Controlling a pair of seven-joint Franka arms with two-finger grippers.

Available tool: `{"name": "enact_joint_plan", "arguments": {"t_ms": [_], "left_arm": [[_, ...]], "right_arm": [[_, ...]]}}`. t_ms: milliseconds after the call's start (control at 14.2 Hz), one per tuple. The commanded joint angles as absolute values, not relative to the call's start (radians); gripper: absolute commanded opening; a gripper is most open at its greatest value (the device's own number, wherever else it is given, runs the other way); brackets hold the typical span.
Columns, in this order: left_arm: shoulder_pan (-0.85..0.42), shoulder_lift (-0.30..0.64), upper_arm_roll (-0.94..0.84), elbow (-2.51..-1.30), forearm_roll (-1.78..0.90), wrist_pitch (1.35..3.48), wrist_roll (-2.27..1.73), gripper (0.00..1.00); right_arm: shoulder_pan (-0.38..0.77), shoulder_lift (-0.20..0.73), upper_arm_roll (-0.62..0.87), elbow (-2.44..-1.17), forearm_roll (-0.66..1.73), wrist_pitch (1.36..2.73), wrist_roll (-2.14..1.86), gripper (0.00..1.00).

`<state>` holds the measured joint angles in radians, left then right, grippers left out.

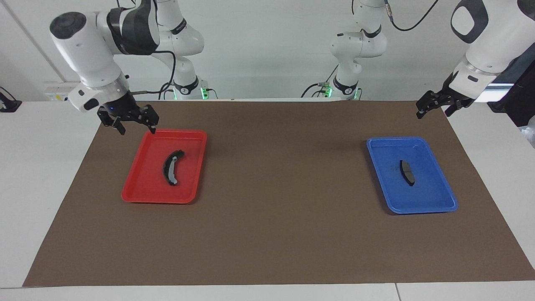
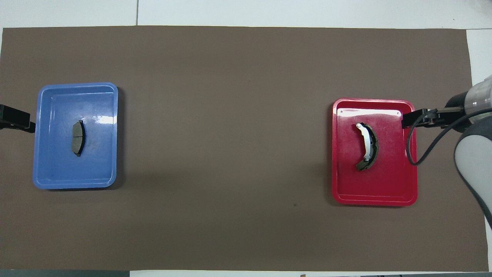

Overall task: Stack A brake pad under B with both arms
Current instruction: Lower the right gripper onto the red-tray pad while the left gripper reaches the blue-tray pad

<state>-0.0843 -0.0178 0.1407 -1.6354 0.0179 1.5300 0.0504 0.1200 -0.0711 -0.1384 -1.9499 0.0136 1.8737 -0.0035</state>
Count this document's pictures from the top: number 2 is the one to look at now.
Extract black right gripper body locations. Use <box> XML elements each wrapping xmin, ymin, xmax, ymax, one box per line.
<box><xmin>428</xmin><ymin>108</ymin><xmax>466</xmax><ymax>126</ymax></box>

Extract dark grey brake pad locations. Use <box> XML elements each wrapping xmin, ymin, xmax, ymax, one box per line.
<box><xmin>72</xmin><ymin>120</ymin><xmax>86</xmax><ymax>157</ymax></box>

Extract blue plastic tray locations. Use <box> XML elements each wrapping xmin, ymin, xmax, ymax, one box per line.
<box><xmin>32</xmin><ymin>82</ymin><xmax>119</xmax><ymax>190</ymax></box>

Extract red plastic tray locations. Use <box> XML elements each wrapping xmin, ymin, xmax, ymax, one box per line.
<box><xmin>332</xmin><ymin>98</ymin><xmax>418</xmax><ymax>206</ymax></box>

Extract brown table mat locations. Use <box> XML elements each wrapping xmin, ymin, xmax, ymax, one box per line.
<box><xmin>0</xmin><ymin>25</ymin><xmax>489</xmax><ymax>272</ymax></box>

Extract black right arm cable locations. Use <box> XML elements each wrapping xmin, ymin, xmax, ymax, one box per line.
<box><xmin>406</xmin><ymin>108</ymin><xmax>492</xmax><ymax>166</ymax></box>

